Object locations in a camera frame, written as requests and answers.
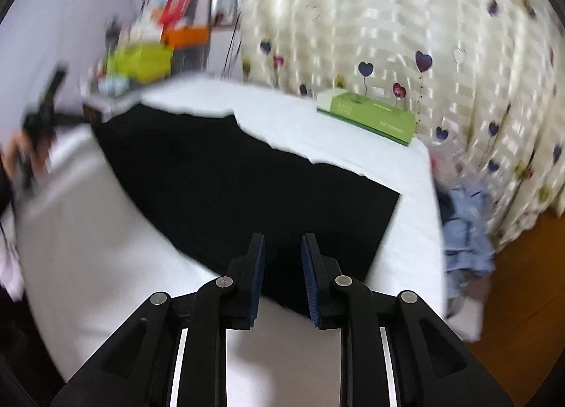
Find black pants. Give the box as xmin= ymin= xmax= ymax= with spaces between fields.
xmin=93 ymin=104 xmax=399 ymax=315

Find person left hand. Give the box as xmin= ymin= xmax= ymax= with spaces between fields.
xmin=2 ymin=131 xmax=53 ymax=182

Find lime green shoe box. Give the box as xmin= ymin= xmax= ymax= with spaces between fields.
xmin=106 ymin=43 xmax=173 ymax=84

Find blue clothes pile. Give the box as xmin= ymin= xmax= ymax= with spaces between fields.
xmin=436 ymin=184 xmax=495 ymax=299

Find orange box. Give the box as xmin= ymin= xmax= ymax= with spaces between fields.
xmin=161 ymin=26 xmax=210 ymax=48

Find green and white flat box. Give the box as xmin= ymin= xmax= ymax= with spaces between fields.
xmin=316 ymin=89 xmax=417 ymax=146

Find heart pattern cream curtain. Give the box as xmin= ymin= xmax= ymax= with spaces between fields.
xmin=240 ymin=0 xmax=564 ymax=245

